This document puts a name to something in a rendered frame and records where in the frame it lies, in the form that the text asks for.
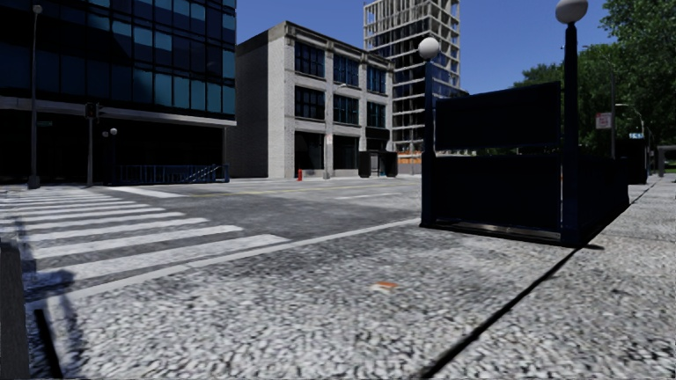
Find black bus shelter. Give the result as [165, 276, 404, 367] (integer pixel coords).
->
[357, 150, 399, 179]

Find pale concrete building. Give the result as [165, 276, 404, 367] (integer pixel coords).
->
[228, 20, 396, 179]

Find dark stairway railing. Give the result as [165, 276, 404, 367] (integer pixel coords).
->
[417, 0, 630, 249]
[101, 128, 231, 186]

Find unfinished concrete tower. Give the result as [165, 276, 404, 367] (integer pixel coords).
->
[363, 0, 469, 175]

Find glass tower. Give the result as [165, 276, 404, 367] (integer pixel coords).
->
[0, 0, 238, 186]

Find traffic light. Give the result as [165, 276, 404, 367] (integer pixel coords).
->
[84, 101, 99, 187]

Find grey street lamp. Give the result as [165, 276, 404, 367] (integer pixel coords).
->
[615, 102, 651, 176]
[27, 4, 43, 190]

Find trees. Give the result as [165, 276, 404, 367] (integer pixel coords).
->
[513, 0, 676, 158]

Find dark bin or box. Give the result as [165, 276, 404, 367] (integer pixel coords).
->
[0, 239, 31, 380]

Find sign on a post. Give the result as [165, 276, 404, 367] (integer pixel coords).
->
[595, 69, 618, 160]

